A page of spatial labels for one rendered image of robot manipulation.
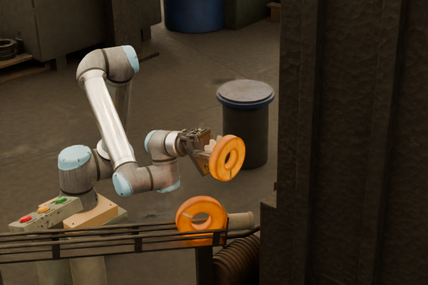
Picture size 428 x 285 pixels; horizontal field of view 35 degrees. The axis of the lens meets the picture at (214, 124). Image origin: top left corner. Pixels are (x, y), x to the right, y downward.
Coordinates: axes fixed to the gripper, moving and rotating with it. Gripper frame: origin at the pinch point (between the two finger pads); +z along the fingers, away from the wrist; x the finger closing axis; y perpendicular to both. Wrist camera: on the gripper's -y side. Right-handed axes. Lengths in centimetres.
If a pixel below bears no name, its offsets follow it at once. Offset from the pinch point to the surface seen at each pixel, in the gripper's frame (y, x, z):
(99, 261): -29, -35, -39
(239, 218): -18.0, -9.9, 8.6
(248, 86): -17, 119, -95
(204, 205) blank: -9.4, -19.2, 4.5
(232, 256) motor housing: -32.9, -10.6, 1.2
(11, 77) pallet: 1, 97, -304
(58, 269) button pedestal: -33, -40, -59
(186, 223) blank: -13.8, -24.1, -0.2
